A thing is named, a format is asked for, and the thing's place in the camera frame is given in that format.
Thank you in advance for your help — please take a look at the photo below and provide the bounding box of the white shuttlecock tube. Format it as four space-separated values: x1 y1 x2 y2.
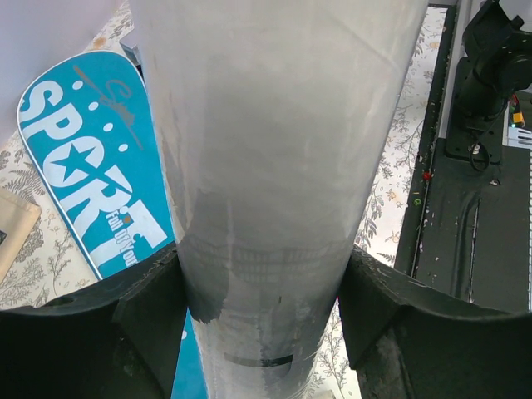
130 1 427 398

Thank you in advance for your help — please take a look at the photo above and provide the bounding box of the blue sport racket cover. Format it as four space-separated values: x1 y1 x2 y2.
17 51 207 398

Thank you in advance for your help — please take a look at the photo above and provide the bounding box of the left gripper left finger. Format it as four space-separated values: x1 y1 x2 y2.
1 244 186 398

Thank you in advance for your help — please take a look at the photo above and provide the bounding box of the beige canvas tote bag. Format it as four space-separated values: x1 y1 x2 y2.
0 188 42 280

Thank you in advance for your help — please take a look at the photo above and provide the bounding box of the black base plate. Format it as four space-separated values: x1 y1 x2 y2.
395 1 531 313

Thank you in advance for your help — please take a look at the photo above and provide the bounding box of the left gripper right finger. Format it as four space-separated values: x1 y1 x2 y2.
338 248 531 398

